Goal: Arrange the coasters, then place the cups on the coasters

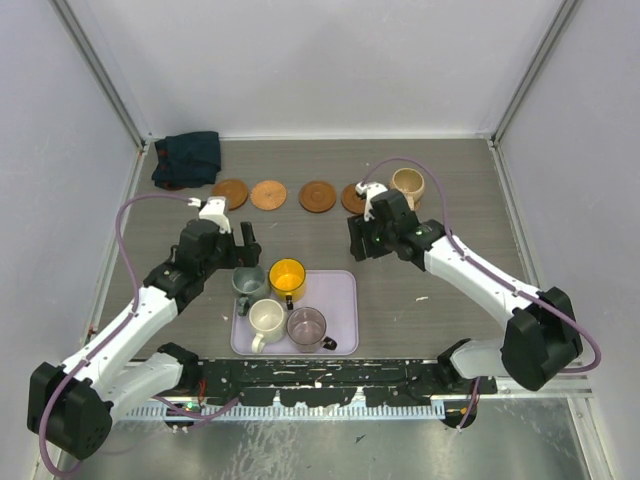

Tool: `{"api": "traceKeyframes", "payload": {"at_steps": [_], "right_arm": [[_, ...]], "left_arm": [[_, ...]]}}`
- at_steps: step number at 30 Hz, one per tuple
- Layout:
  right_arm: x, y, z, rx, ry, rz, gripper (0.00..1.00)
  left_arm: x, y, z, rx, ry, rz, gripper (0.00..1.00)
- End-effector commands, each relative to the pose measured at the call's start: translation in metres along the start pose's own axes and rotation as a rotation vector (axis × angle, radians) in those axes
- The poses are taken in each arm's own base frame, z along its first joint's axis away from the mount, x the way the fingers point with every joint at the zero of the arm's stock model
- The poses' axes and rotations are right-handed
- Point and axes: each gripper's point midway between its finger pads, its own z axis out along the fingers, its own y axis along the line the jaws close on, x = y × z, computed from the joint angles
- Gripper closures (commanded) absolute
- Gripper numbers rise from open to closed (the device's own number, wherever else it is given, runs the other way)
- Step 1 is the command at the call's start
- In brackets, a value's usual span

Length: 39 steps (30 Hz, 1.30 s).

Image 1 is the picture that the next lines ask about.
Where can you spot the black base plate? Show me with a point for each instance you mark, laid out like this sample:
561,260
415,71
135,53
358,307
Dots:
321,383

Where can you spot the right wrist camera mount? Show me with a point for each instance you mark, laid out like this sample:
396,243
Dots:
368,191

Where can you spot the white ceramic mug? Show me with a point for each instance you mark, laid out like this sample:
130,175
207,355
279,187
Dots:
267,319

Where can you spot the grey ceramic mug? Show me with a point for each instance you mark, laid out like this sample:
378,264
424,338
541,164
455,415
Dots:
249,284

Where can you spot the left aluminium frame post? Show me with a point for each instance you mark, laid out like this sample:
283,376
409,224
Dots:
96,66

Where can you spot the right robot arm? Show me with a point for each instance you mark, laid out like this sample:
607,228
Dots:
539,338

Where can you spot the beige ceramic mug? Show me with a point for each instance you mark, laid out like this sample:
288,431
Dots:
409,182

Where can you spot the clear purple glass mug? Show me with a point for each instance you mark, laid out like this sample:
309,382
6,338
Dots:
306,328

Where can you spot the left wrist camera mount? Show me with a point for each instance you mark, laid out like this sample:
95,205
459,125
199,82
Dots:
214,209

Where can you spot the yellow glass mug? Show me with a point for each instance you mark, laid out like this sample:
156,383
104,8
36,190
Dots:
287,278

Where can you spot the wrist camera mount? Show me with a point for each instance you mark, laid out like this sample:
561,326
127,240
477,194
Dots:
368,191
214,209

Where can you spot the aluminium frame post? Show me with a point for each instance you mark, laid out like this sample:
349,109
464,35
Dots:
96,66
542,55

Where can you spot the dark folded cloth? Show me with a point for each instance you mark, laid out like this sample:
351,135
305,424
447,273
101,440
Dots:
189,160

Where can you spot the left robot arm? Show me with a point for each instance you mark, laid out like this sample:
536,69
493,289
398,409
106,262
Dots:
75,404

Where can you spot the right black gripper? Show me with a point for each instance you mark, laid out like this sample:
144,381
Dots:
360,229

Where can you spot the right aluminium frame post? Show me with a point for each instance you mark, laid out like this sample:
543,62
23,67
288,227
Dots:
542,55

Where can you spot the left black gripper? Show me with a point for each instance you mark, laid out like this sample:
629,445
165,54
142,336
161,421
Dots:
239,255

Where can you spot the brown wooden coaster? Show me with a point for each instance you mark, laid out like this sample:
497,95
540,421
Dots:
235,191
351,201
317,197

